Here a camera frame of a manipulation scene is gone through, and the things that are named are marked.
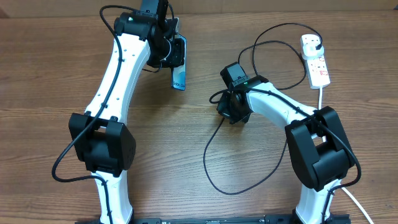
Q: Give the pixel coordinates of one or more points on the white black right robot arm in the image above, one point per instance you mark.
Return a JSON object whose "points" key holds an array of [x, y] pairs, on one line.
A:
{"points": [[320, 153]]}

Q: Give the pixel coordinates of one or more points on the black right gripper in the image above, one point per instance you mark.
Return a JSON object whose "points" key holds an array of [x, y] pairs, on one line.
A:
{"points": [[222, 108]]}

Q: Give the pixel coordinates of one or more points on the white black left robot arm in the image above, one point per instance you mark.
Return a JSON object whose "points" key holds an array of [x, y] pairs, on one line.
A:
{"points": [[100, 135]]}

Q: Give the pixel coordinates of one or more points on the blue screen smartphone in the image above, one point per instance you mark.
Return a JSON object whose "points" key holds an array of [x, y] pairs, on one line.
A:
{"points": [[179, 73]]}

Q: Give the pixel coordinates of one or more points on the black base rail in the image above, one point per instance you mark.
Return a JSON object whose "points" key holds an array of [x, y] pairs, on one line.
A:
{"points": [[267, 219]]}

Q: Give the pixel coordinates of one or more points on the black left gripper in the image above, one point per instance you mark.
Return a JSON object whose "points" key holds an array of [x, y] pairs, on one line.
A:
{"points": [[178, 57]]}

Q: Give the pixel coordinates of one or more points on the white charger plug adapter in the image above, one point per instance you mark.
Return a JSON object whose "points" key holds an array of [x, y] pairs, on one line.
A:
{"points": [[310, 51]]}

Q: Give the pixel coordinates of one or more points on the brown cardboard backdrop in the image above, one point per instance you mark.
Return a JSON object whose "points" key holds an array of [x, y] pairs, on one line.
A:
{"points": [[79, 8]]}

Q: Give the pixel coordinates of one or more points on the white power strip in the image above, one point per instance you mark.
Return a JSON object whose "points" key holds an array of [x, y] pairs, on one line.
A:
{"points": [[316, 69]]}

